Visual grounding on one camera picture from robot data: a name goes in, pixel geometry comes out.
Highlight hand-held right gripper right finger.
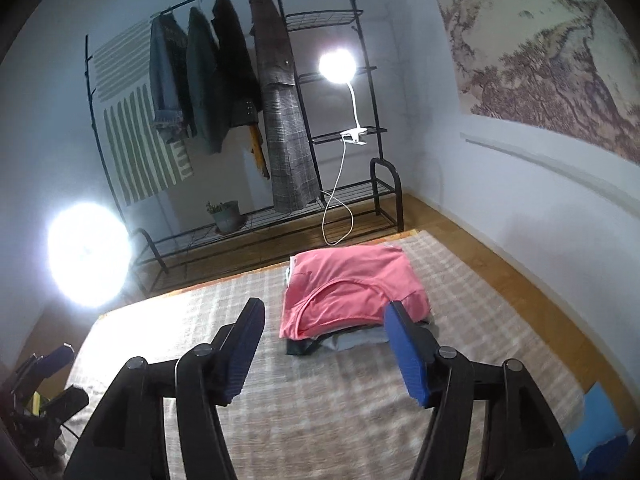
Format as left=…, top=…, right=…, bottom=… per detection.
left=384, top=301, right=581, bottom=480

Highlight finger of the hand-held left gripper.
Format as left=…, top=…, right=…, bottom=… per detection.
left=37, top=385, right=90, bottom=428
left=15, top=342, right=76, bottom=386

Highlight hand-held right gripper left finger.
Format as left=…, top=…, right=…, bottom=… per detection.
left=62, top=297, right=267, bottom=480

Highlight pink pants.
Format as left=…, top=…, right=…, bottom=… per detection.
left=278, top=244, right=433, bottom=341

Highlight black metal clothes rack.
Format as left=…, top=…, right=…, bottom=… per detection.
left=84, top=0, right=405, bottom=296

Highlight dark green folded garment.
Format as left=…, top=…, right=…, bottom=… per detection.
left=285, top=337, right=326, bottom=357

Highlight white folded garment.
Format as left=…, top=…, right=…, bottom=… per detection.
left=320, top=332, right=392, bottom=352

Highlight grey plaid blanket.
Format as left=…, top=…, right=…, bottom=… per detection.
left=65, top=229, right=586, bottom=480

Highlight potted plant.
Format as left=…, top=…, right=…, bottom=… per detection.
left=206, top=200, right=247, bottom=235

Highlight yellow hanging cloth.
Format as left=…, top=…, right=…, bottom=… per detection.
left=248, top=124, right=271, bottom=180

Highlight blue cloth at edge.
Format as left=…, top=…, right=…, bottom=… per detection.
left=570, top=382, right=636, bottom=480

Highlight plaid long coat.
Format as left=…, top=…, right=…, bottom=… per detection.
left=248, top=0, right=321, bottom=213

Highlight dark green jacket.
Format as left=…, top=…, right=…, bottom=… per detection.
left=186, top=6, right=233, bottom=156

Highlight black coat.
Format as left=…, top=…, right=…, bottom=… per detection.
left=210, top=0, right=263, bottom=131

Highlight blue denim jacket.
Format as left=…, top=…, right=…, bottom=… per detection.
left=149, top=12, right=193, bottom=145

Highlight white clip lamp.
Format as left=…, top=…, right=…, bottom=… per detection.
left=318, top=49, right=371, bottom=147

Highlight ring light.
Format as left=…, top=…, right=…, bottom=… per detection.
left=47, top=201, right=133, bottom=308

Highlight white lamp cable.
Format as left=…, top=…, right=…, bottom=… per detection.
left=322, top=140, right=357, bottom=247

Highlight green striped wall hanging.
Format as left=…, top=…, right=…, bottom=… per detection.
left=92, top=22, right=196, bottom=207

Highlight landscape wall mural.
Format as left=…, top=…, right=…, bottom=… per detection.
left=422, top=0, right=640, bottom=166

